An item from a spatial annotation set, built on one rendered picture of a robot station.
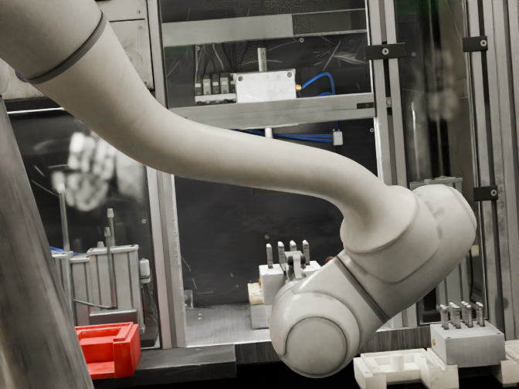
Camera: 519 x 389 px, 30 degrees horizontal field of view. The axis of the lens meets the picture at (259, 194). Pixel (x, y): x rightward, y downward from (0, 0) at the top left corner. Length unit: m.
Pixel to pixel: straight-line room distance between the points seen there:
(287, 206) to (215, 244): 0.18
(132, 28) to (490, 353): 0.81
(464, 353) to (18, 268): 0.79
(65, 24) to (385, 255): 0.46
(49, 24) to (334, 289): 0.47
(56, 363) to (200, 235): 1.09
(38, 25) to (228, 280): 1.33
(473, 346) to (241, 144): 0.68
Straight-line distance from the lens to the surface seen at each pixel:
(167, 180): 1.72
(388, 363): 1.70
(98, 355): 1.66
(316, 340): 1.11
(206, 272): 2.16
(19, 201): 1.07
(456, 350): 1.59
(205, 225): 2.15
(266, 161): 1.04
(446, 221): 1.16
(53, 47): 0.92
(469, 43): 1.77
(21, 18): 0.91
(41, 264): 1.08
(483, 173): 1.77
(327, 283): 1.16
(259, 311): 1.85
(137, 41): 1.72
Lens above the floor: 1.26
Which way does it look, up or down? 3 degrees down
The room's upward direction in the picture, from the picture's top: 5 degrees counter-clockwise
